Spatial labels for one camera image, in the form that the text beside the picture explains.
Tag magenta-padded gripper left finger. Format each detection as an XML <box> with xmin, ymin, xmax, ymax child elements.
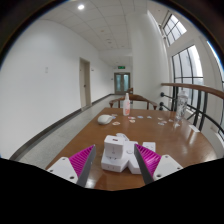
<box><xmin>46</xmin><ymin>144</ymin><xmax>97</xmax><ymax>188</ymax></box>

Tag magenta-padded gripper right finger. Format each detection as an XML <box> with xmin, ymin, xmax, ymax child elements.
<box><xmin>133</xmin><ymin>143</ymin><xmax>184</xmax><ymax>185</ymax></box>

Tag white charger block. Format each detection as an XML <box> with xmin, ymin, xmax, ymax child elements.
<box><xmin>103</xmin><ymin>134</ymin><xmax>127</xmax><ymax>160</ymax></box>

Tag white power strip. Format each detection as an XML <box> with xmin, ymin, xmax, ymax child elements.
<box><xmin>100</xmin><ymin>139</ymin><xmax>157</xmax><ymax>175</ymax></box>

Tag white paper card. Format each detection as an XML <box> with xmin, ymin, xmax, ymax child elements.
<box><xmin>188</xmin><ymin>124</ymin><xmax>201</xmax><ymax>133</ymax></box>

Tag white computer mouse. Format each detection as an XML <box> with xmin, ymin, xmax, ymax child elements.
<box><xmin>97</xmin><ymin>114</ymin><xmax>114</xmax><ymax>126</ymax></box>

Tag clear plastic drink bottle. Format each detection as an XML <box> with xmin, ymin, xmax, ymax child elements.
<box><xmin>174</xmin><ymin>89</ymin><xmax>190</xmax><ymax>123</ymax></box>

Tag clear spray bottle pink liquid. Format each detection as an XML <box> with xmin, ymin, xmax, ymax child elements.
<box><xmin>122</xmin><ymin>92</ymin><xmax>131</xmax><ymax>117</ymax></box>

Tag wooden chair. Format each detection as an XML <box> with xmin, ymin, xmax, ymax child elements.
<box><xmin>109</xmin><ymin>94</ymin><xmax>158</xmax><ymax>111</ymax></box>

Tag beige side door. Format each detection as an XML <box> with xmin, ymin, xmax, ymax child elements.
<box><xmin>79</xmin><ymin>57</ymin><xmax>92</xmax><ymax>110</ymax></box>

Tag wooden handrail black balusters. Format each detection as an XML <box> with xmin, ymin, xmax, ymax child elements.
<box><xmin>159</xmin><ymin>82</ymin><xmax>224</xmax><ymax>141</ymax></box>

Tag glass double door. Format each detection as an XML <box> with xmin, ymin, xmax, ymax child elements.
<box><xmin>114</xmin><ymin>72</ymin><xmax>131</xmax><ymax>95</ymax></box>

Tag tall black-framed window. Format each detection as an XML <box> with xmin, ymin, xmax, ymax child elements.
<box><xmin>171</xmin><ymin>44</ymin><xmax>205</xmax><ymax>113</ymax></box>

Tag tall bright window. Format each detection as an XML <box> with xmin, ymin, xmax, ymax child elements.
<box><xmin>206</xmin><ymin>40</ymin><xmax>224</xmax><ymax>134</ymax></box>

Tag small high window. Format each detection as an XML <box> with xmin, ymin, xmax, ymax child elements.
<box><xmin>162</xmin><ymin>13</ymin><xmax>188</xmax><ymax>47</ymax></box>

